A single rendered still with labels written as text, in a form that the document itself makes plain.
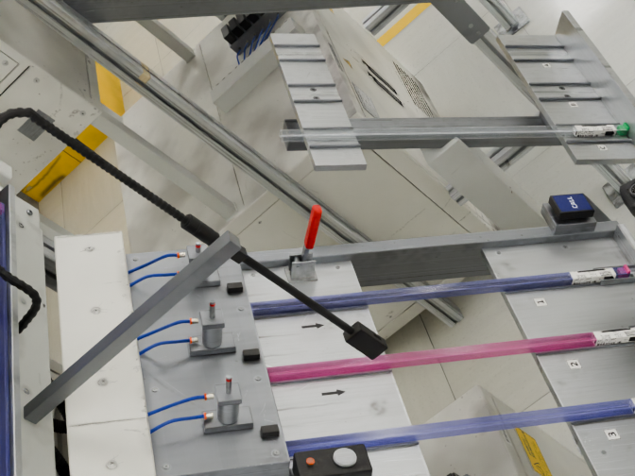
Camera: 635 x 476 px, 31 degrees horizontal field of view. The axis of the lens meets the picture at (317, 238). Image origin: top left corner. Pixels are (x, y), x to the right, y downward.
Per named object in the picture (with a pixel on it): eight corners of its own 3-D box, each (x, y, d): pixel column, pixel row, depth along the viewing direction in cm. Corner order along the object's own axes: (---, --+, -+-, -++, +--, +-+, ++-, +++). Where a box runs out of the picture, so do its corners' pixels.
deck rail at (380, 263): (606, 254, 159) (617, 219, 155) (612, 263, 158) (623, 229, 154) (93, 302, 144) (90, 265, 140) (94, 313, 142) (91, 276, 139)
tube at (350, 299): (624, 272, 148) (626, 265, 148) (627, 280, 147) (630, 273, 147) (243, 309, 138) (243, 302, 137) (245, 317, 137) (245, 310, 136)
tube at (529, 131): (623, 130, 163) (625, 124, 162) (626, 136, 161) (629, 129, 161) (279, 136, 150) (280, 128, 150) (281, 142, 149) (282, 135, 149)
